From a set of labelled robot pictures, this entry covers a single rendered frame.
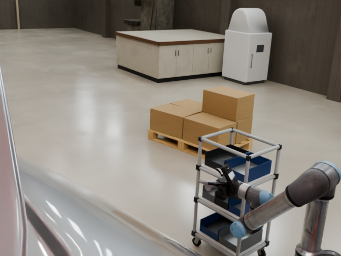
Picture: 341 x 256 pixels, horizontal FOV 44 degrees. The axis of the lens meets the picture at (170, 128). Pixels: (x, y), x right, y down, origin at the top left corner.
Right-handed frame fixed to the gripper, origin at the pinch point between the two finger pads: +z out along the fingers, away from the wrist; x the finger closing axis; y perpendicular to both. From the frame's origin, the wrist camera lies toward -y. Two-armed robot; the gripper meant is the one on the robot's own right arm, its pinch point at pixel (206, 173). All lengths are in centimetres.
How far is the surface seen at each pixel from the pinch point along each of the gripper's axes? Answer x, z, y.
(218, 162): 92, 57, 55
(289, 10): 748, 320, 59
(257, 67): 674, 354, 175
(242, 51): 652, 379, 136
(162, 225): 82, 113, 136
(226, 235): 86, 45, 117
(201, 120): 251, 194, 112
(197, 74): 615, 480, 199
